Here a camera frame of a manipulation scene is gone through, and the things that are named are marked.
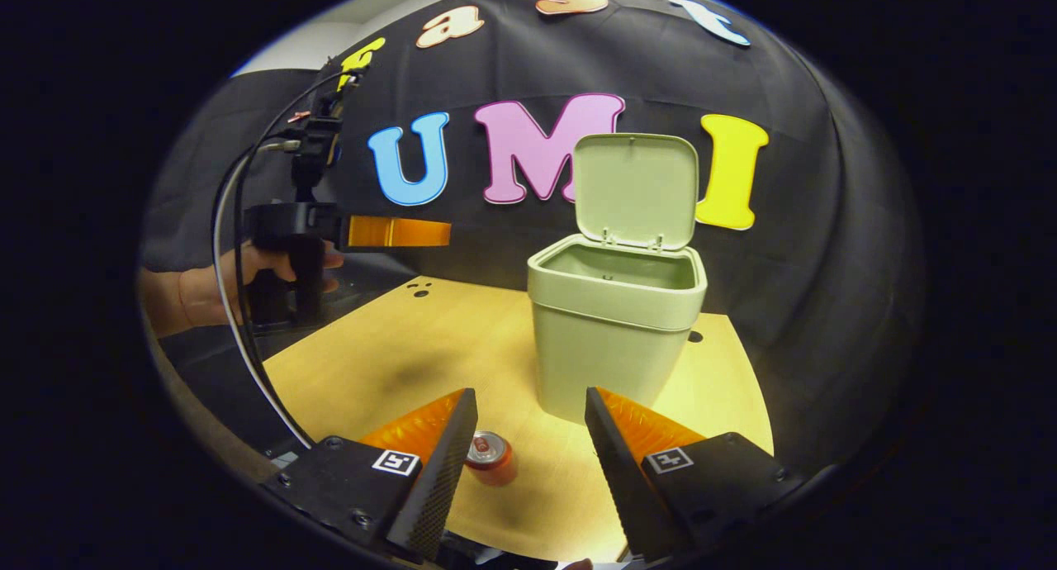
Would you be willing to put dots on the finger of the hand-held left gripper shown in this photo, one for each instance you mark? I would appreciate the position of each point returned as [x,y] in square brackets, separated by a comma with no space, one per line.
[396,232]

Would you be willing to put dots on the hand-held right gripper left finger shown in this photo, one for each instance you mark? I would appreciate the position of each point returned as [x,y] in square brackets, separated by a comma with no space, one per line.
[438,487]

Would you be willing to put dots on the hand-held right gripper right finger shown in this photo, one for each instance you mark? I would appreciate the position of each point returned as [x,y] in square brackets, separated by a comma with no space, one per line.
[619,487]

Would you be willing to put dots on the orange pop can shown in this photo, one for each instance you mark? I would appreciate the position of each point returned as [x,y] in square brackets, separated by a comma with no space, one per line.
[494,463]

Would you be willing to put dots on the green desktop garbage bin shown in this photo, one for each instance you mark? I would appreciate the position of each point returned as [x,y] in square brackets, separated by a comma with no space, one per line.
[603,355]

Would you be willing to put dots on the wooden desktop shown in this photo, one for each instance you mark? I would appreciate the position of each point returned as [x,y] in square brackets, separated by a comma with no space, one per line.
[396,339]

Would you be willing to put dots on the pink cloth clip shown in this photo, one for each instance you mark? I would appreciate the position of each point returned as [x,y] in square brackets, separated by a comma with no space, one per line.
[300,116]

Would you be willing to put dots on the black backdrop cloth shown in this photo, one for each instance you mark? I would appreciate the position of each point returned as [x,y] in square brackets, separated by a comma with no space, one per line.
[809,223]

